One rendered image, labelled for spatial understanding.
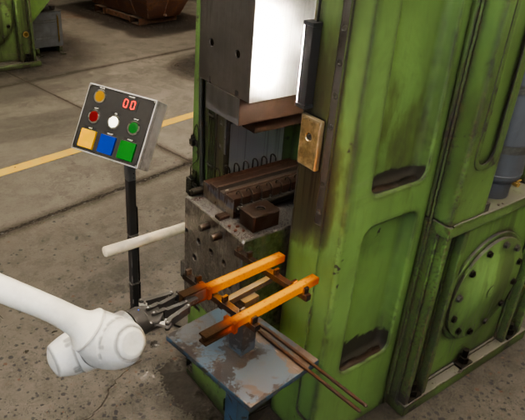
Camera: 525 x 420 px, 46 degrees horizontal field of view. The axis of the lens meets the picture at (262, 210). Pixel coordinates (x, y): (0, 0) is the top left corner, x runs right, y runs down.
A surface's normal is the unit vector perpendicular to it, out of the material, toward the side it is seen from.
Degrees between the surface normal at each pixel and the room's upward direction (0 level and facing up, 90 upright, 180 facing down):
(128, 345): 61
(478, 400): 0
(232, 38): 90
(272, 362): 0
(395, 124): 89
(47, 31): 90
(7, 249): 0
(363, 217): 90
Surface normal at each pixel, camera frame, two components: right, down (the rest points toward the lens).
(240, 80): -0.80, 0.25
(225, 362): 0.07, -0.87
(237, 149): 0.61, 0.43
